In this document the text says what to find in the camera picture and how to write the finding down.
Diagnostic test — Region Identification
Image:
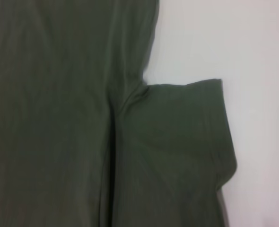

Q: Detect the dark green t-shirt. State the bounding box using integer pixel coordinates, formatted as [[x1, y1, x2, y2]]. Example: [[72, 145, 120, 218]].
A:
[[0, 0, 238, 227]]

